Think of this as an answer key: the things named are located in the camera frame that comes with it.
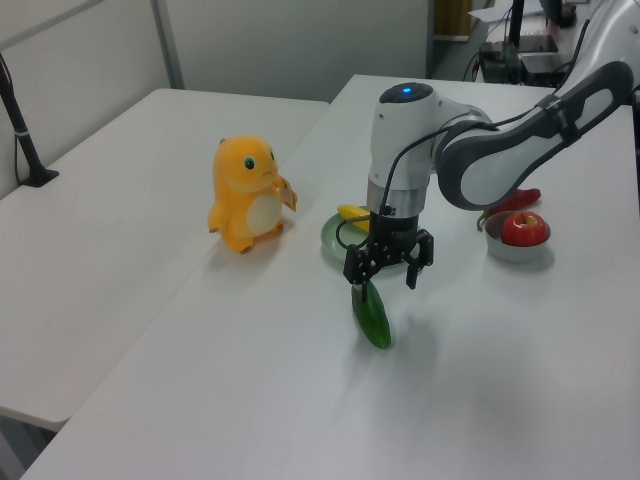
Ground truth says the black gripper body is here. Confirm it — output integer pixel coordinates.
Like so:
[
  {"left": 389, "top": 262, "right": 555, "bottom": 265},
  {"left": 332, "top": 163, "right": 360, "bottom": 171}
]
[{"left": 367, "top": 213, "right": 420, "bottom": 266}]

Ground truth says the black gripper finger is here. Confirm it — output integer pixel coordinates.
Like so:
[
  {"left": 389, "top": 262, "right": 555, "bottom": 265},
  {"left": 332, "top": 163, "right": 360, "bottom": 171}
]
[
  {"left": 402, "top": 228, "right": 435, "bottom": 291},
  {"left": 342, "top": 243, "right": 381, "bottom": 289}
]

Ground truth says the green cucumber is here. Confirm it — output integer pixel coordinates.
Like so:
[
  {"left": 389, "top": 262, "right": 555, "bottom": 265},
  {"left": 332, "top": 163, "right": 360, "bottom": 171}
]
[{"left": 351, "top": 279, "right": 393, "bottom": 350}]

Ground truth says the grey metal bowl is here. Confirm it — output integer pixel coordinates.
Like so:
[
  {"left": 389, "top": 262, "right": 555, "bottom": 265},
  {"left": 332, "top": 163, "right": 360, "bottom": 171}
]
[{"left": 483, "top": 210, "right": 553, "bottom": 264}]

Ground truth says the pale green plate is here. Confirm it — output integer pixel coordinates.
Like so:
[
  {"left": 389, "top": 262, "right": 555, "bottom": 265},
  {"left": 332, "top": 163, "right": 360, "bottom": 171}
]
[{"left": 320, "top": 209, "right": 409, "bottom": 271}]

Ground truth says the yellow banana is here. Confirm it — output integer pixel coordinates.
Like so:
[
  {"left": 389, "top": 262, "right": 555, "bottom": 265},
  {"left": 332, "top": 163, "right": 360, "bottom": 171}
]
[{"left": 336, "top": 203, "right": 372, "bottom": 235}]

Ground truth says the red apple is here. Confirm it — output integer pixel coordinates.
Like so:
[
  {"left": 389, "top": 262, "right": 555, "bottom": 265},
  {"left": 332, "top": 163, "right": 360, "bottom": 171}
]
[{"left": 501, "top": 210, "right": 547, "bottom": 247}]

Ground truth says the red chili pepper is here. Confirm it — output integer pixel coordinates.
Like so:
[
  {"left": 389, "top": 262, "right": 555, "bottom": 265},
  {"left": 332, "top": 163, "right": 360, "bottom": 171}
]
[{"left": 475, "top": 187, "right": 542, "bottom": 232}]

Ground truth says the orange plush toy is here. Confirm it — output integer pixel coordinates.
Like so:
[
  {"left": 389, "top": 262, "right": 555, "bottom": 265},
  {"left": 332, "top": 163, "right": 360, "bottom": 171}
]
[{"left": 207, "top": 134, "right": 300, "bottom": 255}]

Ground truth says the black electronics box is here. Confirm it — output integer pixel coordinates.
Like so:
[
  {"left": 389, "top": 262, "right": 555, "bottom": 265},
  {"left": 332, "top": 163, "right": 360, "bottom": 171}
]
[{"left": 478, "top": 42, "right": 521, "bottom": 84}]

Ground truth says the grey metal box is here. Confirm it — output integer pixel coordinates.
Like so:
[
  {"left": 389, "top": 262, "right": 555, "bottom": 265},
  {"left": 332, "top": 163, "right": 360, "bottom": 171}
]
[{"left": 519, "top": 49, "right": 574, "bottom": 86}]

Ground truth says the wooden cabinet panel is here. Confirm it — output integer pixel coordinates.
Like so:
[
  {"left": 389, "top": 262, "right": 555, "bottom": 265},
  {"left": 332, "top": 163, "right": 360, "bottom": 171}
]
[{"left": 433, "top": 0, "right": 474, "bottom": 41}]

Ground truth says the white paper sheet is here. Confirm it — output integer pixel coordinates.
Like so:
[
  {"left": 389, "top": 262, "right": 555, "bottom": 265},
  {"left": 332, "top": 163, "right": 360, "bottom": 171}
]
[{"left": 468, "top": 4, "right": 516, "bottom": 24}]

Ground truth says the black monitor stand pole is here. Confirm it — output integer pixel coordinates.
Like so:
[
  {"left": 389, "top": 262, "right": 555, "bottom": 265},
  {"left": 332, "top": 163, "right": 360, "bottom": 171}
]
[{"left": 508, "top": 0, "right": 525, "bottom": 51}]

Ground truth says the grey partition post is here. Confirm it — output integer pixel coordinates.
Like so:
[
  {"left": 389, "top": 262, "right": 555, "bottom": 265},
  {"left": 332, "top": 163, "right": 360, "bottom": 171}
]
[{"left": 151, "top": 0, "right": 185, "bottom": 91}]

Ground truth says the black camera stand pole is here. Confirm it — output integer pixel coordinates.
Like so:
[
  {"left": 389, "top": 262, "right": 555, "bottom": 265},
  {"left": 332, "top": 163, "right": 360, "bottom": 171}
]
[{"left": 0, "top": 52, "right": 60, "bottom": 189}]

